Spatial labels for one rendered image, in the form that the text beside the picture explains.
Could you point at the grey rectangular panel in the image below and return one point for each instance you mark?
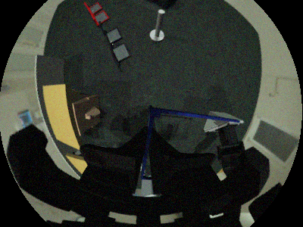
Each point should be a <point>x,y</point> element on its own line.
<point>50,71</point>

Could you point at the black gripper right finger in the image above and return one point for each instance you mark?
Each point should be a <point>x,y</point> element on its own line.
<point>165,160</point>

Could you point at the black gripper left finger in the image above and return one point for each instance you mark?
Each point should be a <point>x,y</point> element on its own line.
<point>126,158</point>

